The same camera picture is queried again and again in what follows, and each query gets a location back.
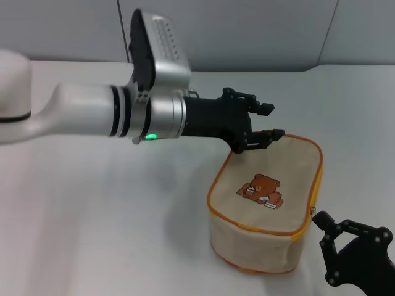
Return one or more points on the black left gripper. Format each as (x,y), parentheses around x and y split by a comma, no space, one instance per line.
(216,118)

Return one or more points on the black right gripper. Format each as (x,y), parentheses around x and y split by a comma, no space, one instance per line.
(367,265)

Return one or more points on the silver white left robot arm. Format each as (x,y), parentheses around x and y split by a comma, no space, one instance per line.
(83,111)

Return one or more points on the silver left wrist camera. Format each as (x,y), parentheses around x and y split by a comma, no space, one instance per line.
(166,61)

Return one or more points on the beige orange bear food bag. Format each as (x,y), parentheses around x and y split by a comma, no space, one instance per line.
(277,166)

